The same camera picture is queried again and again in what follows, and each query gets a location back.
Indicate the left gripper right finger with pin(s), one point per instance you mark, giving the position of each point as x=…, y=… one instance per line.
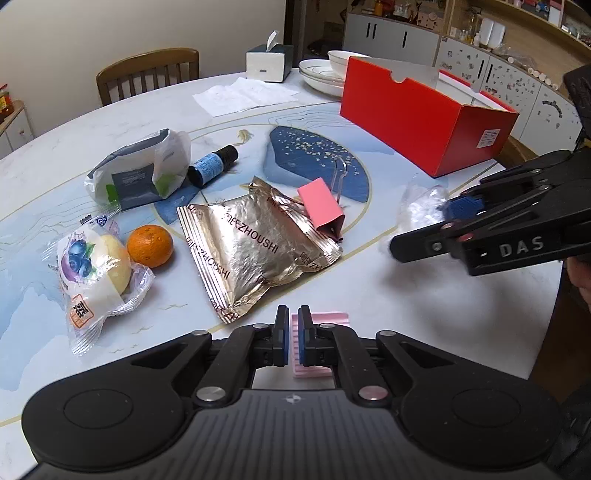
x=316, y=345

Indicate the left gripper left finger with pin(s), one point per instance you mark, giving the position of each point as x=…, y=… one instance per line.
x=271, y=342

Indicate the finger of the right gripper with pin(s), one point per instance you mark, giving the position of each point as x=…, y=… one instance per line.
x=461, y=210
x=437, y=239

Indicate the clear plastic bag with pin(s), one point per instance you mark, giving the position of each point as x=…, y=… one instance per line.
x=420, y=206

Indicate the gold foil snack bag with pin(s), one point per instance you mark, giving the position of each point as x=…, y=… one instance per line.
x=247, y=245

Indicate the pink binder clip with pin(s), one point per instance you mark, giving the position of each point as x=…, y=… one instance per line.
x=321, y=201

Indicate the orange mandarin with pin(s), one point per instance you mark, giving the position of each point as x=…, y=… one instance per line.
x=150, y=245

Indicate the small blue label bottle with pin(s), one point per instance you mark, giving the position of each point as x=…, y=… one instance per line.
x=212, y=165

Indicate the blueberry bread package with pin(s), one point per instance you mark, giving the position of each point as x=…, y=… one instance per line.
x=96, y=276

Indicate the tissue paper pack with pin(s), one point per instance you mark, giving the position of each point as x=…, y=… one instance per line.
x=140, y=173

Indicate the white floor cabinets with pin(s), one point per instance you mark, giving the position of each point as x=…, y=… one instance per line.
x=546, y=121

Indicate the red cardboard box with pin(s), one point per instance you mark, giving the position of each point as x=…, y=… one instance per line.
x=430, y=116

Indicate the white bowl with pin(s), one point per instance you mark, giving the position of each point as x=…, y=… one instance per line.
x=339, y=60

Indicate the stacked white plates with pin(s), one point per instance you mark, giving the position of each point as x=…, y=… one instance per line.
x=319, y=75

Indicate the white paper napkin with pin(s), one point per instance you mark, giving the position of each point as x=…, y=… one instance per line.
x=243, y=94

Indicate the green white tissue box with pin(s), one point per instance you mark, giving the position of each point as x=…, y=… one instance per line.
x=270, y=62

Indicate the wooden side cabinet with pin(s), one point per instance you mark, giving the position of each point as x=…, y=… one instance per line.
x=15, y=130

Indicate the red jar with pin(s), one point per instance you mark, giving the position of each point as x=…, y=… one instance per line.
x=6, y=104

